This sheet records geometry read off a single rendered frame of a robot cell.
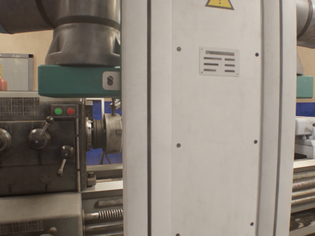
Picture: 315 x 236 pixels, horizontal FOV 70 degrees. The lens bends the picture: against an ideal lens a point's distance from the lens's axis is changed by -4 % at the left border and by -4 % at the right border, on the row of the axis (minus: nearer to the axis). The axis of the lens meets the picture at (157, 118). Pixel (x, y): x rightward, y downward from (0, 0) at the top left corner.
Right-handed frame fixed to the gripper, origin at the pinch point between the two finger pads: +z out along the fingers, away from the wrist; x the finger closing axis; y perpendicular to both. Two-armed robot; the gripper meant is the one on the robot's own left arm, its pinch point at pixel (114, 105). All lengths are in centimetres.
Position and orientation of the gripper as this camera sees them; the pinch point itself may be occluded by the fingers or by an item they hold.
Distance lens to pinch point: 142.6
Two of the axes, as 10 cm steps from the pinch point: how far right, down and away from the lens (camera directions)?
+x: 9.4, 2.1, -2.8
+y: 0.9, -9.1, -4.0
